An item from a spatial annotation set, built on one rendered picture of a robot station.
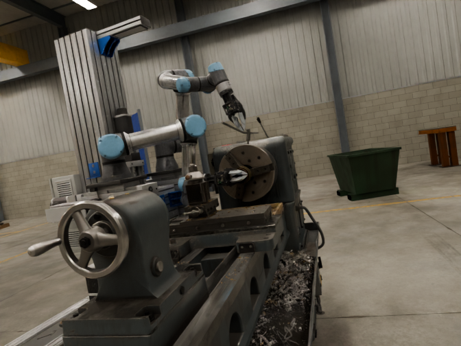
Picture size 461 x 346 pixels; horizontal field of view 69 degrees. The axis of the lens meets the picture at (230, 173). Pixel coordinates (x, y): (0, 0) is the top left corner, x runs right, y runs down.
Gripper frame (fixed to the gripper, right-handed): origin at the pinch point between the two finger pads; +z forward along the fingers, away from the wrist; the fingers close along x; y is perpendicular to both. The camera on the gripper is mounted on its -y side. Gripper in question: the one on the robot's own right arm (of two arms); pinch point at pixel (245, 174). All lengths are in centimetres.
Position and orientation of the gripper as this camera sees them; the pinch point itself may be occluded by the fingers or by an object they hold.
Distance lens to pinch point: 170.0
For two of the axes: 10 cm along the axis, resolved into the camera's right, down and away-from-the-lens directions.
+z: 9.4, -1.4, -3.0
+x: -1.7, -9.8, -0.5
